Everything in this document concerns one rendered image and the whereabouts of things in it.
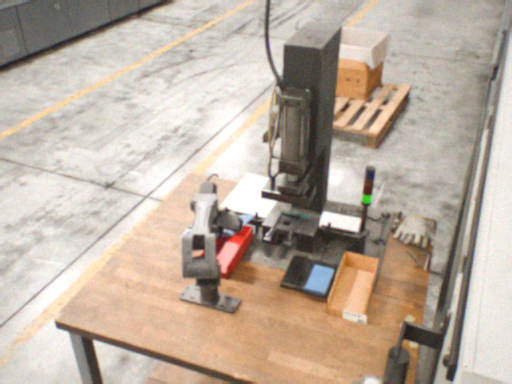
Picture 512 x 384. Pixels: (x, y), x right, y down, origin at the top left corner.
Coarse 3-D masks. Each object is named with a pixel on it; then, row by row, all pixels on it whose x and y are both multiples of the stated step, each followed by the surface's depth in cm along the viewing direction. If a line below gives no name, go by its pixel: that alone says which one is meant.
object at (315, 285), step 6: (312, 270) 186; (318, 270) 187; (324, 270) 187; (330, 270) 187; (312, 276) 184; (324, 276) 184; (330, 276) 184; (312, 282) 182; (318, 282) 182; (324, 282) 181; (306, 288) 176; (312, 288) 179; (318, 288) 179; (324, 288) 179; (318, 294) 177; (324, 294) 177
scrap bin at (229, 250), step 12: (252, 228) 202; (216, 240) 200; (228, 240) 204; (240, 240) 204; (204, 252) 191; (216, 252) 198; (228, 252) 198; (240, 252) 194; (228, 264) 184; (228, 276) 186
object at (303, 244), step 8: (288, 224) 202; (264, 232) 201; (280, 232) 198; (272, 240) 201; (280, 240) 204; (296, 240) 197; (304, 240) 196; (312, 240) 194; (296, 248) 199; (304, 248) 198; (312, 248) 197
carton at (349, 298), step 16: (352, 256) 188; (368, 256) 186; (352, 272) 189; (368, 272) 189; (336, 288) 181; (352, 288) 182; (368, 288) 182; (336, 304) 175; (352, 304) 175; (368, 304) 176; (352, 320) 170
